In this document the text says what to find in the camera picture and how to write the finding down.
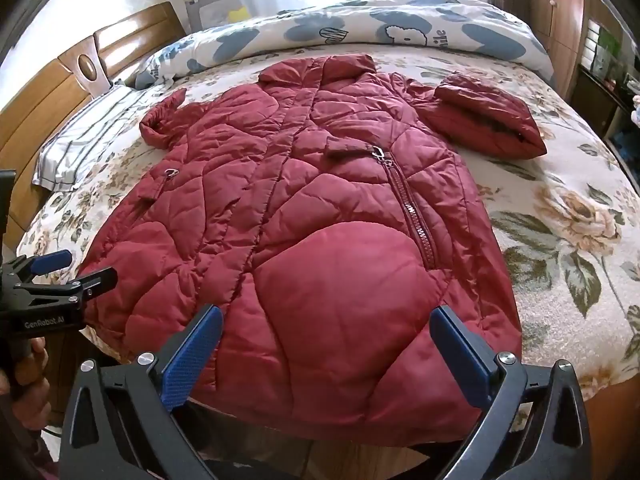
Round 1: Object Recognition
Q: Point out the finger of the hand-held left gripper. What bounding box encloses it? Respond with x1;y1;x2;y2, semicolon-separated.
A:
14;267;119;307
5;249;73;283

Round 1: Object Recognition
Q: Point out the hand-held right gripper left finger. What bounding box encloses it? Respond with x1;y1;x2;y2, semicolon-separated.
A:
59;304;224;480

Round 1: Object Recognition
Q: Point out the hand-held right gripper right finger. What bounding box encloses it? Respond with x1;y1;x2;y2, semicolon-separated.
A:
429;306;594;480

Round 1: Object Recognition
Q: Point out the red puffer jacket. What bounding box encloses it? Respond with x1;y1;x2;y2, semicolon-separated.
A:
77;54;523;446

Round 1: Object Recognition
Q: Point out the person's left hand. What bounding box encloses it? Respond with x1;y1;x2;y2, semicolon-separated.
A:
0;335;52;433

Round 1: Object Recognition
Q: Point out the striped white pillow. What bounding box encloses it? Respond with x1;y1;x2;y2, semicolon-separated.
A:
32;82;147;193

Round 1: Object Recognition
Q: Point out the wooden bed footboard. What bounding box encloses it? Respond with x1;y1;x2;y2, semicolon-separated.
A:
42;325;640;480

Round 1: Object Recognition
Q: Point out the floral bed sheet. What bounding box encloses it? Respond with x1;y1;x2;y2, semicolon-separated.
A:
15;45;640;441

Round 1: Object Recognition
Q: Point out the wooden headboard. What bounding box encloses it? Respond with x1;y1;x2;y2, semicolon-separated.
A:
0;1;190;253

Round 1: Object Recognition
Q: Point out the red detached puffer hood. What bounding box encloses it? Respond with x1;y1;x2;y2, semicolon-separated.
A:
415;72;548;161

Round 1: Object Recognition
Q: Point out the blue cloud print quilt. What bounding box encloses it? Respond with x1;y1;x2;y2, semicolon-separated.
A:
135;0;556;92

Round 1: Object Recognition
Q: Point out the dark cluttered shelf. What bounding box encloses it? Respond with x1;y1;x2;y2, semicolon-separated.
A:
575;0;640;176

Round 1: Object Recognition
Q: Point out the wooden wardrobe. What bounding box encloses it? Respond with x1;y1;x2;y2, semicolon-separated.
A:
529;0;587;103

